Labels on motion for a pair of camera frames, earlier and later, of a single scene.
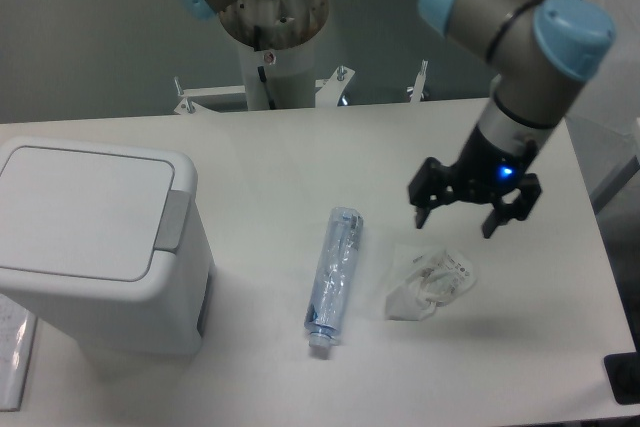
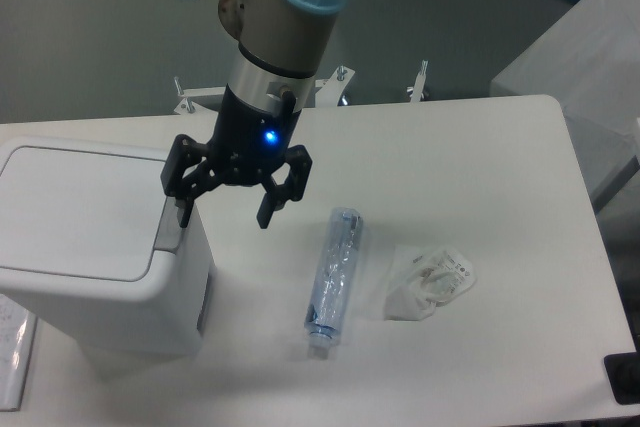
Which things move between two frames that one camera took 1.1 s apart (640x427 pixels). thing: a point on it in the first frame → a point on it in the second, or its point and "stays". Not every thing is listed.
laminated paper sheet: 17,339 stays
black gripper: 485,169 → 246,147
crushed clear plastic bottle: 326,304 stays
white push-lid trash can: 111,243 stays
